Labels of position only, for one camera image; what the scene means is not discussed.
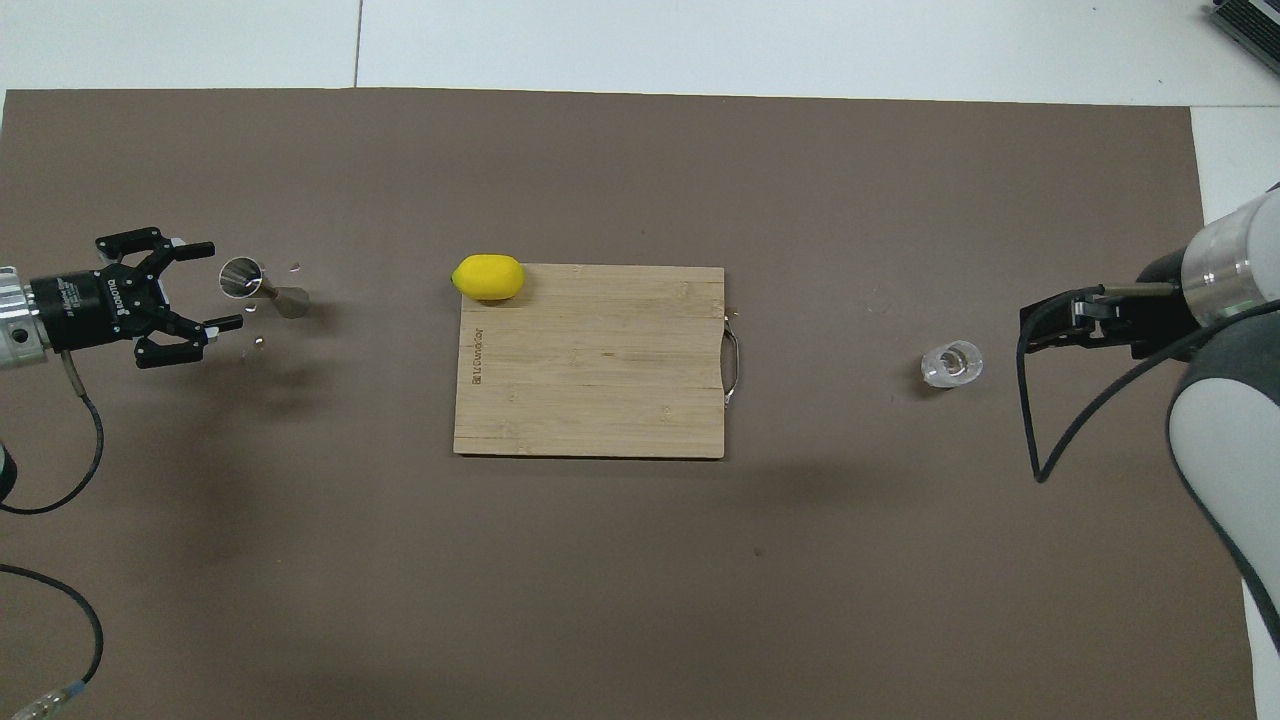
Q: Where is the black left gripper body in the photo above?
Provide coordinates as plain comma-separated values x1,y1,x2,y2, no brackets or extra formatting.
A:
30,265,138,353

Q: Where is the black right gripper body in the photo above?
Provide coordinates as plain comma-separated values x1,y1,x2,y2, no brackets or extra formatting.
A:
1105,290,1201,359

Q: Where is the small clear glass cup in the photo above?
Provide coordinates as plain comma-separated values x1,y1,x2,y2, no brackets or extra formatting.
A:
920,339,985,389

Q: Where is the steel cocktail jigger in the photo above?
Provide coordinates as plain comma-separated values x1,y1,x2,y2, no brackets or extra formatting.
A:
218,256,313,321

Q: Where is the grey ribbed metal box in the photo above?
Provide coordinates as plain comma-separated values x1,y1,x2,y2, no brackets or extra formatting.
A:
1205,0,1280,46

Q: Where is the yellow lemon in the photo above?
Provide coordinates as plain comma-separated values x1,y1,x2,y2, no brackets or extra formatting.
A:
451,253,526,303

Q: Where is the bamboo cutting board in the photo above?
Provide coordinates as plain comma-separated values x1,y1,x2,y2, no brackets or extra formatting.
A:
453,263,743,461

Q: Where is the brown table mat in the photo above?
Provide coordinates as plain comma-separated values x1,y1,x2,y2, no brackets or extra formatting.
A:
0,88,1259,720

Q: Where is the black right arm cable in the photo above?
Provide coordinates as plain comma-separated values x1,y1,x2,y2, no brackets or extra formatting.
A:
1015,285,1280,484

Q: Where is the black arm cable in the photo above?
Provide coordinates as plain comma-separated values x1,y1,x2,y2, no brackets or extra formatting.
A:
0,355,106,516
1015,285,1280,484

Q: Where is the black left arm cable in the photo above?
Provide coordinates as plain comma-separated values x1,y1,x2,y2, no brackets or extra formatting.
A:
0,355,106,516

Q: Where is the black cable with silver plug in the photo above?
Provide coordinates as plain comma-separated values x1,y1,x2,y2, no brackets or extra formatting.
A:
0,563,106,720

